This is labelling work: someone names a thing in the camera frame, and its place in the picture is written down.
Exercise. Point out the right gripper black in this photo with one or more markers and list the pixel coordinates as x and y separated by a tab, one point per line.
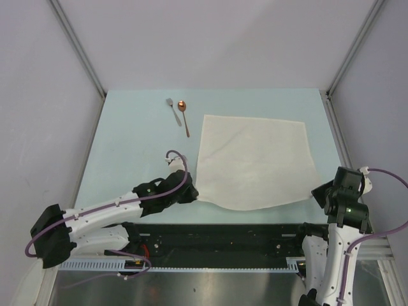
317	192

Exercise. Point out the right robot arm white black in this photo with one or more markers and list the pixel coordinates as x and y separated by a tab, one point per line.
331	251

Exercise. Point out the aluminium frame post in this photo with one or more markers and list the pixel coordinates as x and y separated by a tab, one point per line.
75	43
362	34

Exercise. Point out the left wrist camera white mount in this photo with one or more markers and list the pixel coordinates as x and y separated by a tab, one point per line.
176	163

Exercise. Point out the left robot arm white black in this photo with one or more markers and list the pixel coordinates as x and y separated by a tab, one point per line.
107	227

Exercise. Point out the white cloth napkin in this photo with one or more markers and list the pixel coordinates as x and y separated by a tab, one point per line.
254	163

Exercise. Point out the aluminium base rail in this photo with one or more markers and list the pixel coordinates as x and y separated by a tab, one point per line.
375	249

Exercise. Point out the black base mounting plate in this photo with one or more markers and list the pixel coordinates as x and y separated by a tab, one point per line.
268	240

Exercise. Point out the silver fork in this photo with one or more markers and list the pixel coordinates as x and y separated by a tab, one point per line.
169	101

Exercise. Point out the white slotted cable duct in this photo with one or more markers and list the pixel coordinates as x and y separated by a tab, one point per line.
287	265

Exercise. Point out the copper spoon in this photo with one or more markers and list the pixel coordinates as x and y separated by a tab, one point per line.
182	108

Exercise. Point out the right aluminium frame post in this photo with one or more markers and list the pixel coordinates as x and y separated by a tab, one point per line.
362	34

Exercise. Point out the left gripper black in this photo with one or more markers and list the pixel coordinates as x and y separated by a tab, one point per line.
191	195

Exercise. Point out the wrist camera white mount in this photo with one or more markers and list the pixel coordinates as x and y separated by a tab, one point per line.
366	185
176	163

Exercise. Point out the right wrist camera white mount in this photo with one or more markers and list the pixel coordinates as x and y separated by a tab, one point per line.
366	185

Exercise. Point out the left aluminium frame post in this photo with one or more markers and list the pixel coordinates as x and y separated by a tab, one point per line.
75	43

